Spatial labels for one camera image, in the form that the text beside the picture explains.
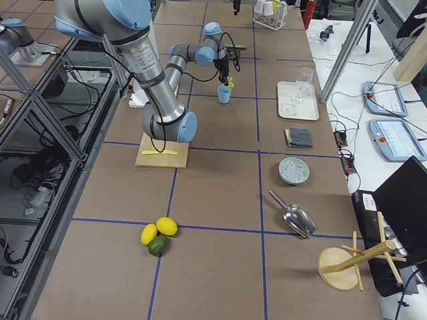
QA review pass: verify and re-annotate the aluminium frame post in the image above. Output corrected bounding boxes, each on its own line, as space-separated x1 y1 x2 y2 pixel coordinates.
320 0 378 104

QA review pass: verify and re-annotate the wooden mug tree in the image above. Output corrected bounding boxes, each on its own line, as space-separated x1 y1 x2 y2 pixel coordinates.
317 211 405 291

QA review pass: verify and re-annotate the blue tool on side table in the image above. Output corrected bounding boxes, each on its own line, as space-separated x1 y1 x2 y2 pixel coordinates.
319 25 334 42

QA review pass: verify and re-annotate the teach pendant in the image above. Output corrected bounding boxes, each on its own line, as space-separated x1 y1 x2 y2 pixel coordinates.
368 119 426 163
362 81 408 117

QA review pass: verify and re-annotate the white wire cup rack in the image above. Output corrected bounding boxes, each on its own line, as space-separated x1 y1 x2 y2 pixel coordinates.
252 12 286 31

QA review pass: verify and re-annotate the yellow plastic knife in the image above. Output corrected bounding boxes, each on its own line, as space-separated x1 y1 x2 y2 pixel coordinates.
141 149 179 155

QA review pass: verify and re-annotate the orange black connector box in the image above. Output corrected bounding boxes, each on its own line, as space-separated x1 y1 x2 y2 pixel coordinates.
334 131 348 149

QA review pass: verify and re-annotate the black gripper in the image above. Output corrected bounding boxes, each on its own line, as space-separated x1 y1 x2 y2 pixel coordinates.
232 0 241 15
213 46 241 85

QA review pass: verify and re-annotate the lower teach pendant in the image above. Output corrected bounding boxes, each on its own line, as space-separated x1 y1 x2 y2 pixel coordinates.
368 119 426 163

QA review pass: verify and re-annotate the lemon slice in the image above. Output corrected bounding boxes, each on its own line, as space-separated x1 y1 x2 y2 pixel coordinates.
225 77 234 91

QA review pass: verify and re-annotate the bamboo cutting board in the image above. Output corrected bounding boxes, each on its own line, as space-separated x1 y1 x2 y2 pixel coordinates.
135 133 189 169

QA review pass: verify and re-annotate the yellow lemon right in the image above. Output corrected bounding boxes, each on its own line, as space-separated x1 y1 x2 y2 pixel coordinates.
155 217 178 236

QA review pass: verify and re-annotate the pale green plastic cup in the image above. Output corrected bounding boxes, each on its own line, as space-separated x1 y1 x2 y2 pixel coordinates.
276 1 288 20

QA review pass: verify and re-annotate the green lime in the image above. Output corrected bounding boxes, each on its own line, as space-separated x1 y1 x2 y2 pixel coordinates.
148 235 169 256

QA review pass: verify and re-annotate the cream plastic tray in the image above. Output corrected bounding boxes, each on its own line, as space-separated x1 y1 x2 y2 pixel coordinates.
277 81 320 121

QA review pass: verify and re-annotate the light blue plastic cup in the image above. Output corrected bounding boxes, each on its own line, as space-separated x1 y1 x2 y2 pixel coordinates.
217 85 231 104

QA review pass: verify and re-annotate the pink plastic cup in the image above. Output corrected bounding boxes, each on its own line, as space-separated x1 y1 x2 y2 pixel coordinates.
254 0 266 15

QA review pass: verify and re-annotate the upper teach pendant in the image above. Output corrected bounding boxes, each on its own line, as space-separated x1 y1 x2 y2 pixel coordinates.
362 81 408 117

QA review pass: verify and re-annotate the yellow lemon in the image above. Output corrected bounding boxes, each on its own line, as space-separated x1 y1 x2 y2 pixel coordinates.
155 217 178 236
140 223 157 246

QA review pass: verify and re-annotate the black laptop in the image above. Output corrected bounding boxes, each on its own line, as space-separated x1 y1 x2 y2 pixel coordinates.
352 156 426 280

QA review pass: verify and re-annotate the yellow lemon left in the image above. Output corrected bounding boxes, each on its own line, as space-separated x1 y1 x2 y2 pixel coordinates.
140 223 157 246

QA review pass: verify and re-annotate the grey green plastic cup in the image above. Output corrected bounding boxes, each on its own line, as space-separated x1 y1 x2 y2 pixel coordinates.
263 1 274 17

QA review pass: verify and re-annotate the metal ice scoop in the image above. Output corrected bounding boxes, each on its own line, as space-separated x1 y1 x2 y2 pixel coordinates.
268 190 316 239

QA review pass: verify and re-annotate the grey folded cloth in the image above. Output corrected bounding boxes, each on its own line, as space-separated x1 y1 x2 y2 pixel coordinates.
284 127 314 148

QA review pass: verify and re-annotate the clear wine glass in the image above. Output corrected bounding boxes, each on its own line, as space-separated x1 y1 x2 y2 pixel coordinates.
292 67 313 103

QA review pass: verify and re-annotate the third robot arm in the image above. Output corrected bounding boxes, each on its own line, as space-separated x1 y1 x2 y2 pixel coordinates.
1 1 230 65

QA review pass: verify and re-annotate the green bowl with ice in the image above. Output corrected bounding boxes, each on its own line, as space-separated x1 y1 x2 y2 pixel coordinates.
278 157 310 185

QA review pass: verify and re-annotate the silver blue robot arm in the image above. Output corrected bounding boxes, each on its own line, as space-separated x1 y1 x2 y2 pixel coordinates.
55 0 240 143

